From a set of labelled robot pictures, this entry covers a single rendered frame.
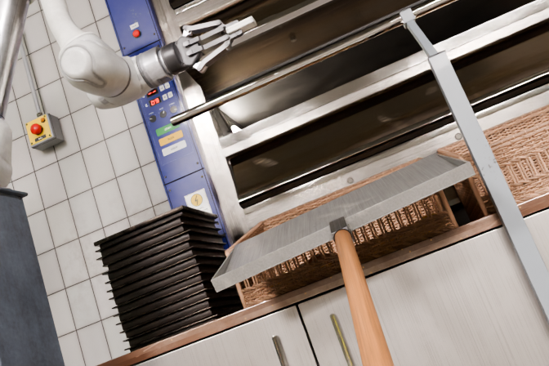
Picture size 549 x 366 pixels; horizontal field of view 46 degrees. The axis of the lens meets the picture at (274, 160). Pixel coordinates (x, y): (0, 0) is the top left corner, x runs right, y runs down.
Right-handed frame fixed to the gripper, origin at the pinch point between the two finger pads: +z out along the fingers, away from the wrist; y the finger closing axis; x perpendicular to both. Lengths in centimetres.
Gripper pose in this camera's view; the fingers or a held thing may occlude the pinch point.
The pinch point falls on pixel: (241, 27)
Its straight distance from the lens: 156.5
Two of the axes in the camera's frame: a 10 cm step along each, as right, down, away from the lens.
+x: -2.6, -1.7, -9.5
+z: 9.1, -3.8, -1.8
